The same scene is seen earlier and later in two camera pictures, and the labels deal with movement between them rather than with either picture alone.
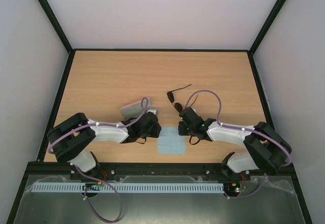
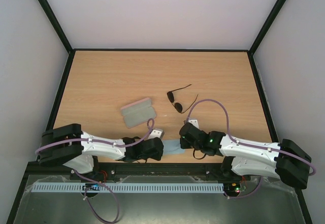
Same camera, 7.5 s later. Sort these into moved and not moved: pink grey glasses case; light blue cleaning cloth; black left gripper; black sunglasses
Moved: light blue cleaning cloth; black left gripper
Not moved: pink grey glasses case; black sunglasses
